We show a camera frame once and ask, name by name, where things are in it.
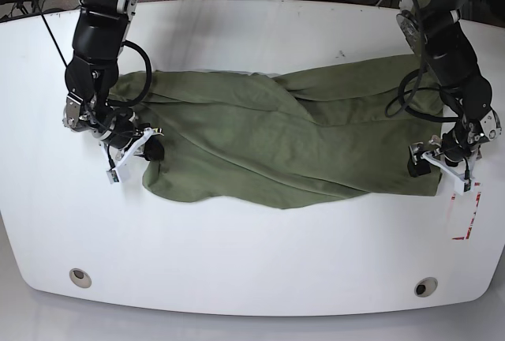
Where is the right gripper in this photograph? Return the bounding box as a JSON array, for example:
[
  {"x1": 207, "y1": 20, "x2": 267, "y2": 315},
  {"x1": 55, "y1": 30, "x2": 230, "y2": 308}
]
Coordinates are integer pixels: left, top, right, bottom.
[{"x1": 89, "y1": 110, "x2": 165, "y2": 162}]

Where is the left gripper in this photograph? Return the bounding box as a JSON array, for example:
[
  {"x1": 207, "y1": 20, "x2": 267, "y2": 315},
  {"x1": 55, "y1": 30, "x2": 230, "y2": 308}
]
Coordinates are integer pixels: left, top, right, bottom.
[{"x1": 407, "y1": 118, "x2": 484, "y2": 178}]

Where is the green T-shirt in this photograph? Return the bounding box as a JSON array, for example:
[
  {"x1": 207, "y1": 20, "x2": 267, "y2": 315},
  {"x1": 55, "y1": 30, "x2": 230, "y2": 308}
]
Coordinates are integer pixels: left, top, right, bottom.
[{"x1": 134, "y1": 54, "x2": 441, "y2": 209}]

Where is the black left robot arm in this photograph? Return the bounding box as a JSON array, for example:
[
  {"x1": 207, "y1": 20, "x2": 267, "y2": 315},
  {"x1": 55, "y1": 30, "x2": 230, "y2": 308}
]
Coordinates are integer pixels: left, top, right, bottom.
[{"x1": 395, "y1": 0, "x2": 502, "y2": 182}]

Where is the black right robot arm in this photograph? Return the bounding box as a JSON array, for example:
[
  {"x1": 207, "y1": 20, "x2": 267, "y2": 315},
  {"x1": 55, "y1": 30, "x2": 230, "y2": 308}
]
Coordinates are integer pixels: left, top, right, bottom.
[{"x1": 63, "y1": 0, "x2": 163, "y2": 159}]

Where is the red tape rectangle marking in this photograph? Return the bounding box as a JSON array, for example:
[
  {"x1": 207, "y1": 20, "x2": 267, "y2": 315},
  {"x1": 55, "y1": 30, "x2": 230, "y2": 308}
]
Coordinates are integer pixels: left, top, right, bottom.
[{"x1": 446, "y1": 182, "x2": 482, "y2": 241}]

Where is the right grey table grommet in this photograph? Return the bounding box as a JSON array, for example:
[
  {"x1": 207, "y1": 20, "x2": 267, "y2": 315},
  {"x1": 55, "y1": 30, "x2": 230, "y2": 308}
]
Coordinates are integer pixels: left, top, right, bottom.
[{"x1": 414, "y1": 277, "x2": 438, "y2": 298}]

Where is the grey table grommet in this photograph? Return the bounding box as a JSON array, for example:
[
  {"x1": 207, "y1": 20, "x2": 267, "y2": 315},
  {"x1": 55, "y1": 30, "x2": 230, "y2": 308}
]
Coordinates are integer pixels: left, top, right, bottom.
[
  {"x1": 414, "y1": 277, "x2": 438, "y2": 298},
  {"x1": 69, "y1": 268, "x2": 92, "y2": 289}
]

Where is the left grey table grommet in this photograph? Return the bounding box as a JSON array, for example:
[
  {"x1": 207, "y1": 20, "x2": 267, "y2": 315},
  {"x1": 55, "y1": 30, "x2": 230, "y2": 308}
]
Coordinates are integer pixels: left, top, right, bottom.
[{"x1": 69, "y1": 268, "x2": 92, "y2": 289}]

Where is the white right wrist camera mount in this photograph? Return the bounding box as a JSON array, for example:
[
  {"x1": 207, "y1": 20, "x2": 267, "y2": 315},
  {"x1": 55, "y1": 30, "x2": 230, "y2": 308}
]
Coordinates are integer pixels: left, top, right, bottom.
[{"x1": 99, "y1": 127, "x2": 163, "y2": 184}]

